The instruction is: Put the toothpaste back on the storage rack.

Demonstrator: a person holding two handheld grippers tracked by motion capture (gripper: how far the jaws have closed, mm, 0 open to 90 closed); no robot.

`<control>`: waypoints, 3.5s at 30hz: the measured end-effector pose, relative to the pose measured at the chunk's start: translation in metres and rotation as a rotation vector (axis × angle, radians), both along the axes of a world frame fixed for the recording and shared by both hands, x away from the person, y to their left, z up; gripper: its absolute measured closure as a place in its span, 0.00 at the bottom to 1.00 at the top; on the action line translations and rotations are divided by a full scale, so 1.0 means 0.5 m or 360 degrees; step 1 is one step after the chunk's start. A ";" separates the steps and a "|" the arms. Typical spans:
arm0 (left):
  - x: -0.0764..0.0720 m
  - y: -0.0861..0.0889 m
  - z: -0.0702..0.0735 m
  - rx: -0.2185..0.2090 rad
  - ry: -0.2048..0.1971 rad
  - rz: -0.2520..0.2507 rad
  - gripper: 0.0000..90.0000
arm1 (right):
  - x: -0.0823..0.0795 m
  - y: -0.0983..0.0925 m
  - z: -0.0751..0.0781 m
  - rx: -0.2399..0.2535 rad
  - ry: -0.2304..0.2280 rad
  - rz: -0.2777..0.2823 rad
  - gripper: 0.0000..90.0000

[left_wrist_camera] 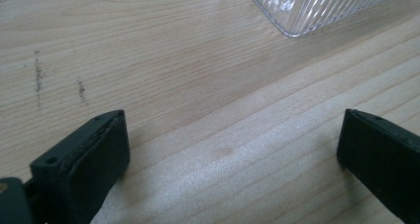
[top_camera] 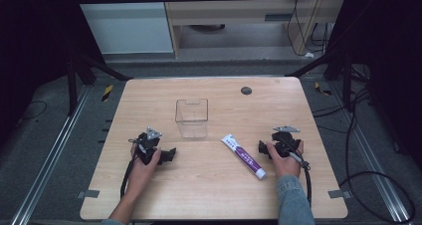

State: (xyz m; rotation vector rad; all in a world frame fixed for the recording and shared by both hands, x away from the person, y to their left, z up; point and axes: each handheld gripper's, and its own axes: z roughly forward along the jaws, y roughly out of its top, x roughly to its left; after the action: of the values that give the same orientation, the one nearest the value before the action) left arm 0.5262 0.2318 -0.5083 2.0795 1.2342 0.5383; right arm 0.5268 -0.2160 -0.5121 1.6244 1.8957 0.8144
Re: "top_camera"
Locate clear plastic container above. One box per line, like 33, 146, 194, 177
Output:
174, 98, 210, 139

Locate thin black floor cable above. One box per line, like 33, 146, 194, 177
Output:
18, 100, 49, 122

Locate grey tape strip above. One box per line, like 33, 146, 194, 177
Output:
327, 189, 352, 200
77, 189, 101, 200

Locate white and purple toothpaste tube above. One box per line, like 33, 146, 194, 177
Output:
220, 132, 268, 181

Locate metal floor rail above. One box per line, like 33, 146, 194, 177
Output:
326, 81, 411, 225
9, 85, 93, 225

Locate dark curtain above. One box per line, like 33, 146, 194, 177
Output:
0, 0, 107, 146
326, 0, 422, 171

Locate person's left hand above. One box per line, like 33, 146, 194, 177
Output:
126, 143, 163, 195

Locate hand-held gripper cable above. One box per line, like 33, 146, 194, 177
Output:
287, 150, 314, 209
119, 137, 148, 200

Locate left hand-held gripper cable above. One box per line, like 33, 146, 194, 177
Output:
119, 137, 148, 200

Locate black floor cable loop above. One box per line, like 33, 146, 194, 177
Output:
311, 87, 417, 225

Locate black hanging cables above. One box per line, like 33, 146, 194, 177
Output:
286, 0, 330, 58

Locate black metal stand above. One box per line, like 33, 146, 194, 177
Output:
284, 47, 357, 113
65, 44, 134, 117

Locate light wooden desk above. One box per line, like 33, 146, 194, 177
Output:
160, 0, 346, 60

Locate yellow and black floor tape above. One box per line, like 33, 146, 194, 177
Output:
314, 81, 333, 97
101, 84, 114, 103

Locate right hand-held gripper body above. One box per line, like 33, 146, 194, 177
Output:
269, 124, 304, 159

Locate white cabinet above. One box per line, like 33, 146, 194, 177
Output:
70, 0, 175, 56

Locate person's right hand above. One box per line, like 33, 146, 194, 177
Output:
266, 140, 306, 180

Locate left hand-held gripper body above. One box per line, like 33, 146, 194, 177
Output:
132, 125, 164, 166

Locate right hand-held gripper cable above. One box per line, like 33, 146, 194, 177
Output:
287, 150, 314, 209

